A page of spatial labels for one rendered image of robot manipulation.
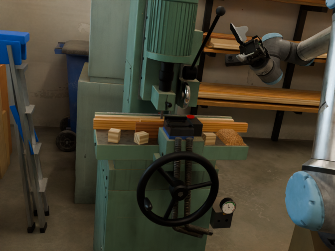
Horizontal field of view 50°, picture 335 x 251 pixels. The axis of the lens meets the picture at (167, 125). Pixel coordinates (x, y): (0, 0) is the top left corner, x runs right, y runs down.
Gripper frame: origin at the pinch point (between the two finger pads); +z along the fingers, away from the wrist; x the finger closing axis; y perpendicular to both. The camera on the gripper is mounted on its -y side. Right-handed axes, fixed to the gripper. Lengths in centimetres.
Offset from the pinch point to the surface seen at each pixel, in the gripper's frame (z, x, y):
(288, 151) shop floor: -275, -48, -61
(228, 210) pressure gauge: -29, 55, -27
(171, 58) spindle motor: 12.7, 5.6, -19.3
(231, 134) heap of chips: -20.2, 27.5, -15.6
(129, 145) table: 12, 33, -42
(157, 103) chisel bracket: 4.0, 15.7, -33.5
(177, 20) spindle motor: 18.3, -3.8, -11.7
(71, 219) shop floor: -53, 32, -150
